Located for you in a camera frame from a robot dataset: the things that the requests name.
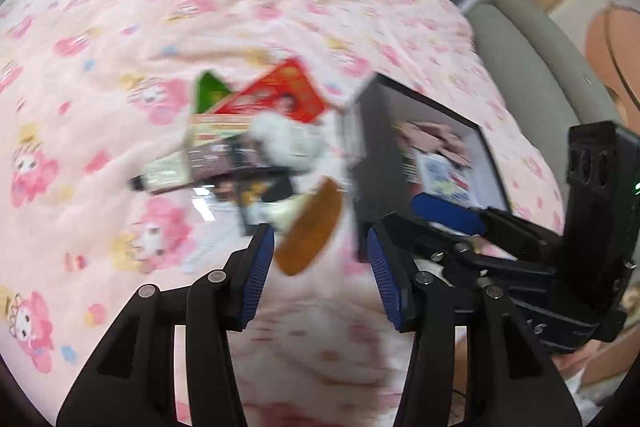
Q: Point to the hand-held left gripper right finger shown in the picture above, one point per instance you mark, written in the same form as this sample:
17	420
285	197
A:
385	282

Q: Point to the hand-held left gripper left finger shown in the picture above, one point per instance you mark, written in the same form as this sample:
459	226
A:
257	277

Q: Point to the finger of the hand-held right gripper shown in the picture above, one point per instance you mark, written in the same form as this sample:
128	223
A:
445	212
450	252

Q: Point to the cartoon bead art kit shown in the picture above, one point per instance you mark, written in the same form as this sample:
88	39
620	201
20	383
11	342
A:
442	177

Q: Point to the brown wooden comb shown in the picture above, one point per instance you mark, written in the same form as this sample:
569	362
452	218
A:
310	227

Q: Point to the black cardboard box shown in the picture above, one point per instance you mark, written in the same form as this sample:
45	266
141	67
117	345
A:
370	142

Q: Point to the clear plastic packet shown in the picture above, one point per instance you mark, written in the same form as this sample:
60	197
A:
210	222

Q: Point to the black card packet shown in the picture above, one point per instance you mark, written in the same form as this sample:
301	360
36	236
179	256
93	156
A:
262	202

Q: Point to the dark brown packet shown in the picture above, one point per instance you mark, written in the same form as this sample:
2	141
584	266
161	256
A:
220	162

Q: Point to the white plush toy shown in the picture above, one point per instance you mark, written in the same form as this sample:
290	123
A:
287	142

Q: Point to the orange round cushion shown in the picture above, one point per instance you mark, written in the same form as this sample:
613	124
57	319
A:
617	57

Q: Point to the grey chair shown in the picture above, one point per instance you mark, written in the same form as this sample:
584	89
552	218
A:
535	57

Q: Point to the red packet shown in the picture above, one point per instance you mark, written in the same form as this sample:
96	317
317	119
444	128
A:
272	94

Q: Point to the green packet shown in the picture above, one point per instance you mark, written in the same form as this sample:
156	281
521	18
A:
209	92

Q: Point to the pink printed blanket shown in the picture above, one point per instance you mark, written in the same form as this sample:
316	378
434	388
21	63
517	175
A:
125	32

